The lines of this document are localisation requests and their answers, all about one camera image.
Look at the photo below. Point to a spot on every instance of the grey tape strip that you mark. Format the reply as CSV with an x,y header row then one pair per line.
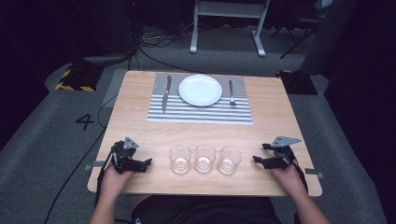
x,y
95,165
313,172

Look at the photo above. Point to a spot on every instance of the white metal stand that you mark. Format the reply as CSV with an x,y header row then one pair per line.
x,y
229,23

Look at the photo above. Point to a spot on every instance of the person's right hand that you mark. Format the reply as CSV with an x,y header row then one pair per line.
x,y
288,178

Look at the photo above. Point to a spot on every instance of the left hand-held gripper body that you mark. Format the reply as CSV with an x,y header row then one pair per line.
x,y
124,154

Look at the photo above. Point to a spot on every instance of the silver table knife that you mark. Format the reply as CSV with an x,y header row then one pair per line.
x,y
166,93

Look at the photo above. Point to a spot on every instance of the grey striped placemat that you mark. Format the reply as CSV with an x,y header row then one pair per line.
x,y
199,113

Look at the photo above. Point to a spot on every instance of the silver fork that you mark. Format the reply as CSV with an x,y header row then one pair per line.
x,y
231,92

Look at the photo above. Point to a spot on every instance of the black tripod stand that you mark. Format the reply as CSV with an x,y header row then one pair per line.
x,y
295,34

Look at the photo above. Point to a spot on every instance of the black yellow striped base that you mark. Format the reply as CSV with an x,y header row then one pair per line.
x,y
77,79

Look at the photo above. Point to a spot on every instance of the white round plate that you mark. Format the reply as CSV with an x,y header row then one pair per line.
x,y
200,90

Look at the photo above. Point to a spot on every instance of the person's black shorts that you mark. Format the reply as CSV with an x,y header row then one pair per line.
x,y
205,211

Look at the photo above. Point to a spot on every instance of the clear drinking glass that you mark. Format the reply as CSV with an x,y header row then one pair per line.
x,y
205,158
229,160
180,159

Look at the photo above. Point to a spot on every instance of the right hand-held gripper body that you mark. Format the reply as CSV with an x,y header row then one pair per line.
x,y
280,152

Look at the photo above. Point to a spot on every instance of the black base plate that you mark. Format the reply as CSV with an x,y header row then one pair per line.
x,y
297,82

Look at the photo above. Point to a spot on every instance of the person's left hand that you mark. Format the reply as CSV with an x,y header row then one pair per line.
x,y
114,182

